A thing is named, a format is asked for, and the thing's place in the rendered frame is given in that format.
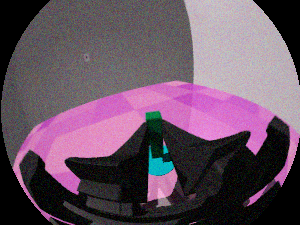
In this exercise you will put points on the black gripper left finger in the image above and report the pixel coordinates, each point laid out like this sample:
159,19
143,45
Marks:
127,166

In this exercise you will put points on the cyan circle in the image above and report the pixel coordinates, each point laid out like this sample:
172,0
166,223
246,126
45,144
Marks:
160,166

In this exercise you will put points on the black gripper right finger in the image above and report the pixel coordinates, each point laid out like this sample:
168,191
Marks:
192,156

